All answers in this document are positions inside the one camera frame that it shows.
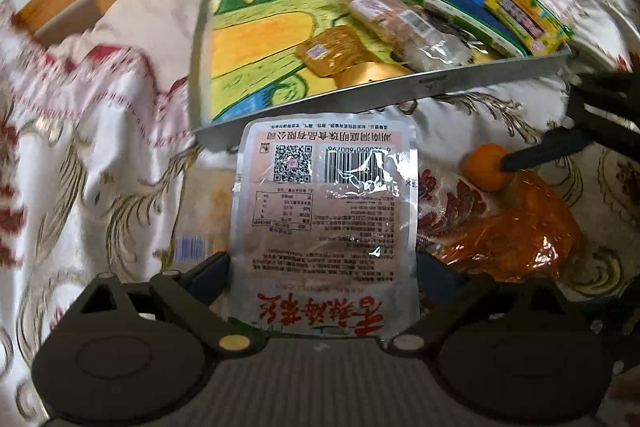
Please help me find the orange-red snack packet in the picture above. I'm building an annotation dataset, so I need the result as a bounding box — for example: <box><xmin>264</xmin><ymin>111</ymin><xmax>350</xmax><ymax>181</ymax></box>
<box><xmin>429</xmin><ymin>169</ymin><xmax>587</xmax><ymax>284</ymax></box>

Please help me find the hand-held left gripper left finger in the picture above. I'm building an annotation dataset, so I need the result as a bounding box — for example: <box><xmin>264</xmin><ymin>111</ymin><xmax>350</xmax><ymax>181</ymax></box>
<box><xmin>70</xmin><ymin>252</ymin><xmax>254</xmax><ymax>354</ymax></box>

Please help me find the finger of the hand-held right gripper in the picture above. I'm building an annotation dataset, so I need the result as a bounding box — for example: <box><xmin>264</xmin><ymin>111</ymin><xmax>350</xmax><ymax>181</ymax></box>
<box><xmin>500</xmin><ymin>102</ymin><xmax>640</xmax><ymax>172</ymax></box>
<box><xmin>567</xmin><ymin>73</ymin><xmax>640</xmax><ymax>106</ymax></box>

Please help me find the pale cracker packet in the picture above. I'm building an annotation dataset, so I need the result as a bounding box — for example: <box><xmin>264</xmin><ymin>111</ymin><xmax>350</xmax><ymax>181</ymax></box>
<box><xmin>172</xmin><ymin>164</ymin><xmax>237</xmax><ymax>264</ymax></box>

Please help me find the large white snack packet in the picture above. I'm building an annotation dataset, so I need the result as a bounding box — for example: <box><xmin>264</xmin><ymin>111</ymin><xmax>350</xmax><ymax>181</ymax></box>
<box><xmin>222</xmin><ymin>109</ymin><xmax>422</xmax><ymax>344</ymax></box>

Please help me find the floral satin blanket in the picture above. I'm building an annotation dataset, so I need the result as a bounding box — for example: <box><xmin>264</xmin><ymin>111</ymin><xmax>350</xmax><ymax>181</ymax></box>
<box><xmin>0</xmin><ymin>0</ymin><xmax>640</xmax><ymax>427</ymax></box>

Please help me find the metal tray with colourful drawing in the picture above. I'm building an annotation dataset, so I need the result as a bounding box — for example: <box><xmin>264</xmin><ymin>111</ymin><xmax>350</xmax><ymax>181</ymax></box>
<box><xmin>189</xmin><ymin>0</ymin><xmax>577</xmax><ymax>148</ymax></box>

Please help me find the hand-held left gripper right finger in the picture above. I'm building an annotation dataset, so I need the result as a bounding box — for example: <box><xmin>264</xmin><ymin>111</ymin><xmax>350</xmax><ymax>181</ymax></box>
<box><xmin>392</xmin><ymin>253</ymin><xmax>581</xmax><ymax>354</ymax></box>

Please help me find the small orange fruit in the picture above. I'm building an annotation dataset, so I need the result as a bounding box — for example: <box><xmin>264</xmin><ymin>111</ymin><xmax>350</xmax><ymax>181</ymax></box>
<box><xmin>462</xmin><ymin>143</ymin><xmax>514</xmax><ymax>193</ymax></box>

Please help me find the cream pillow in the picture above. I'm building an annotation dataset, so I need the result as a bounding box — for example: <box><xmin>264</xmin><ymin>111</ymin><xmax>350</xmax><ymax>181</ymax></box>
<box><xmin>91</xmin><ymin>0</ymin><xmax>238</xmax><ymax>110</ymax></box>

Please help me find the brown round snack packet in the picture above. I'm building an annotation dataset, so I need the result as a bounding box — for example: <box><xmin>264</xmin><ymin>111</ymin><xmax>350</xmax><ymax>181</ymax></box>
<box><xmin>295</xmin><ymin>26</ymin><xmax>372</xmax><ymax>76</ymax></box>

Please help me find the green-edged white snack packet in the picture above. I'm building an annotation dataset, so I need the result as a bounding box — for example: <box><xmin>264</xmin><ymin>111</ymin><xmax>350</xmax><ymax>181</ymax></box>
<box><xmin>405</xmin><ymin>0</ymin><xmax>527</xmax><ymax>58</ymax></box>

